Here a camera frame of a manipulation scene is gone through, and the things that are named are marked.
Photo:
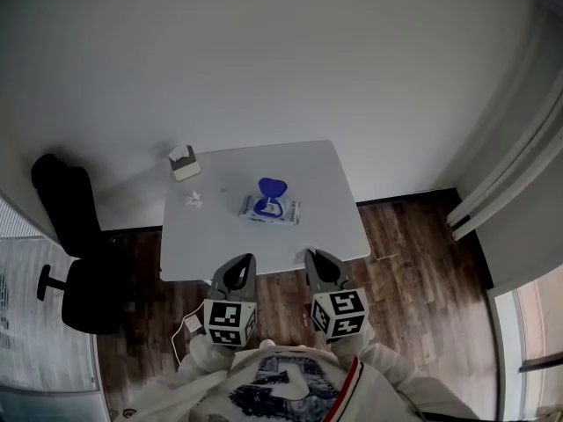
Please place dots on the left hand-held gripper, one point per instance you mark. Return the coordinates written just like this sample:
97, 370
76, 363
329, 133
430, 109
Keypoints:
228, 323

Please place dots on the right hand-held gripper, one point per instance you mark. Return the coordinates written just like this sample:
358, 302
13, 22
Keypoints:
341, 315

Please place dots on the plastic wipes packet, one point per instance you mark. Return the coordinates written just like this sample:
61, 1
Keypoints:
270, 211

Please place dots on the person's left forearm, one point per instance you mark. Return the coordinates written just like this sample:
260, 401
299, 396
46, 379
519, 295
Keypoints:
204, 358

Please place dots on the white table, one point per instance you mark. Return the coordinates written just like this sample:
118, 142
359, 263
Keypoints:
299, 244

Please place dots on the white power adapter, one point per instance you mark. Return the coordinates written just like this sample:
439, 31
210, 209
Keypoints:
193, 324

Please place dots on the crumpled white tissue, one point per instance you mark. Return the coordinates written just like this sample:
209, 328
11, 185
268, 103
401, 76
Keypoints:
193, 199

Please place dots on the white printed sweatshirt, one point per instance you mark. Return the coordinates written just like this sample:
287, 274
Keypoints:
286, 389

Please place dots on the white grey tissue box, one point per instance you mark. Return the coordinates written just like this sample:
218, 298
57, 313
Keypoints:
184, 167

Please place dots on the black office chair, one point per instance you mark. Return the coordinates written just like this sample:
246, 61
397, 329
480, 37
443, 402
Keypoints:
79, 257

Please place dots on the frosted ribbed glass panel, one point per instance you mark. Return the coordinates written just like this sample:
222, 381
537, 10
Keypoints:
39, 323

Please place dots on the white vertical pipe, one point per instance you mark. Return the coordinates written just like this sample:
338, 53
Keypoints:
506, 165
510, 187

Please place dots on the black framed window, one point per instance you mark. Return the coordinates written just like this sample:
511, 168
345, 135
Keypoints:
536, 323

